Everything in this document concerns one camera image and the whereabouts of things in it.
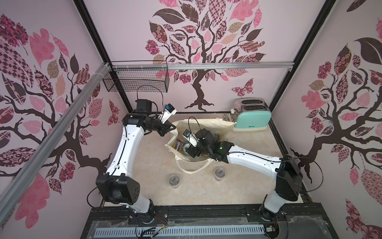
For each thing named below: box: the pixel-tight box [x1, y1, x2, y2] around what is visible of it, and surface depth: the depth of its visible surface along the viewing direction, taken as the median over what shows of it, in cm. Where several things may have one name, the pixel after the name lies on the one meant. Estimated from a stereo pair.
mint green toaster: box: [231, 97, 273, 132], surface depth 105 cm
